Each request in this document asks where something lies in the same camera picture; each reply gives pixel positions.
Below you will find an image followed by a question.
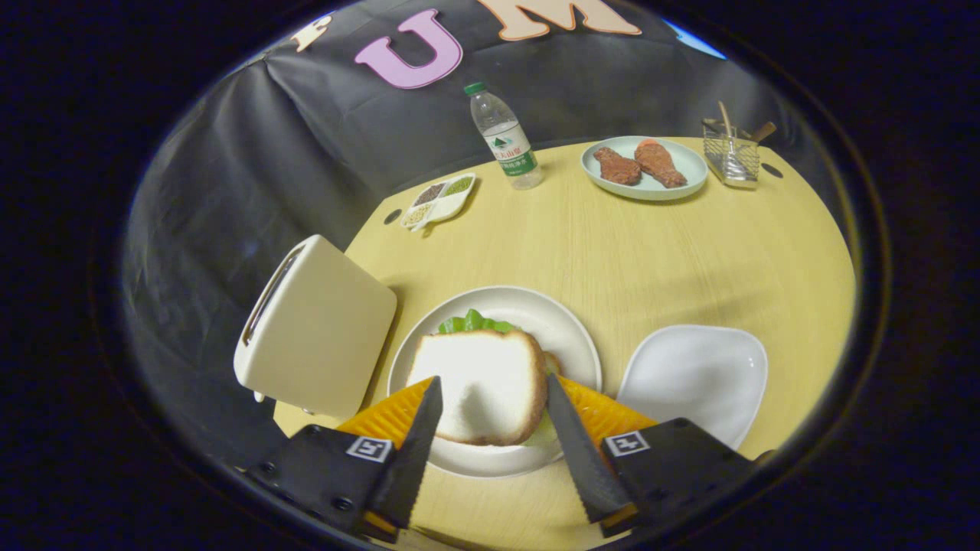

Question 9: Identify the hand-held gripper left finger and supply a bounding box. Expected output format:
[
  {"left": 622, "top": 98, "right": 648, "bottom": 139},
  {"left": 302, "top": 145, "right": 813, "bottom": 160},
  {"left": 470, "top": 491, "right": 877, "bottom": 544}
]
[{"left": 245, "top": 375, "right": 445, "bottom": 544}]

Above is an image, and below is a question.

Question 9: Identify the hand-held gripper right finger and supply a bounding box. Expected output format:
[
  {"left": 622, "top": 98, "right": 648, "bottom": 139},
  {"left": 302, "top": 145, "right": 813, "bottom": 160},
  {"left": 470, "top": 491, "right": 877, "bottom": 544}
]
[{"left": 546, "top": 373, "right": 759, "bottom": 539}]

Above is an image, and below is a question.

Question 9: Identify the plain white bread slice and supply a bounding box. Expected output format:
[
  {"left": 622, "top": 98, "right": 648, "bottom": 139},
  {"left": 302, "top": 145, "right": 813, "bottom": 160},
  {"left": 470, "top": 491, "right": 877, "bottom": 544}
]
[{"left": 406, "top": 329, "right": 549, "bottom": 447}]

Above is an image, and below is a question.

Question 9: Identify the green lettuce leaf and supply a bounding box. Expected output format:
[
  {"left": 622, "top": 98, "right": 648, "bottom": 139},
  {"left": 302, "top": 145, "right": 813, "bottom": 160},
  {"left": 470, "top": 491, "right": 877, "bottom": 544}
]
[{"left": 437, "top": 308, "right": 521, "bottom": 335}]

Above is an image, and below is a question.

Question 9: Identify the white curved dish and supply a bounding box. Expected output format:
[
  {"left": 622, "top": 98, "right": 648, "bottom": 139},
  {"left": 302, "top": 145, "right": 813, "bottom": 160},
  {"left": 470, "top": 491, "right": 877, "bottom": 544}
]
[{"left": 616, "top": 324, "right": 769, "bottom": 451}]

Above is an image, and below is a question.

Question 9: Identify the white toaster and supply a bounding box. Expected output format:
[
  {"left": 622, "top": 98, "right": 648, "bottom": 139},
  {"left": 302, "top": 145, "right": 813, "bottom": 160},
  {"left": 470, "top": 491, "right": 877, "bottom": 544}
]
[{"left": 233, "top": 234, "right": 399, "bottom": 420}]

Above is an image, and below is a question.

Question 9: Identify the round beige plate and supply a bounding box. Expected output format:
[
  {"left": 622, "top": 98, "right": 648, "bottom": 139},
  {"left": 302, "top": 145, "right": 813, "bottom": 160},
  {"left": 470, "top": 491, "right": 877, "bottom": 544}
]
[{"left": 387, "top": 285, "right": 603, "bottom": 479}]

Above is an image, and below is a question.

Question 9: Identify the white divided condiment dish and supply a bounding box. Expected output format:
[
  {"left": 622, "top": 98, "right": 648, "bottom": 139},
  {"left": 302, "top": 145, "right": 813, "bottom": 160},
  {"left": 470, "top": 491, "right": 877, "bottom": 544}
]
[{"left": 399, "top": 172, "right": 477, "bottom": 233}]

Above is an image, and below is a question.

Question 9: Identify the pale blue oval plate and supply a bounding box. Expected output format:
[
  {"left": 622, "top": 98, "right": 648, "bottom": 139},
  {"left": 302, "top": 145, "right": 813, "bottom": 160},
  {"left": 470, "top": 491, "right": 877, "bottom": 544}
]
[{"left": 580, "top": 135, "right": 709, "bottom": 202}]

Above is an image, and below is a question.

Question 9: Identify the clear water bottle green cap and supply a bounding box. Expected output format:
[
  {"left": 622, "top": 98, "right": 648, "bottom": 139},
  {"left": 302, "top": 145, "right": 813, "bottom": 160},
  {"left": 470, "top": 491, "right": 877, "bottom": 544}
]
[{"left": 463, "top": 82, "right": 544, "bottom": 191}]

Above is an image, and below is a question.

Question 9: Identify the black backdrop cloth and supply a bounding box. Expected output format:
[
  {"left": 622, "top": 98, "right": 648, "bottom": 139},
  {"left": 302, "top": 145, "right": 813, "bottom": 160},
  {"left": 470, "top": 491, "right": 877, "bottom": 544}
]
[{"left": 122, "top": 0, "right": 812, "bottom": 475}]

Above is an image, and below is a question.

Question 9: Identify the wire mesh utensil basket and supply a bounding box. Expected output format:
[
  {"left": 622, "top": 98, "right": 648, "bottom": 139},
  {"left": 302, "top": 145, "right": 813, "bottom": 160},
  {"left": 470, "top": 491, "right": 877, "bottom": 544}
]
[{"left": 702, "top": 117, "right": 761, "bottom": 190}]

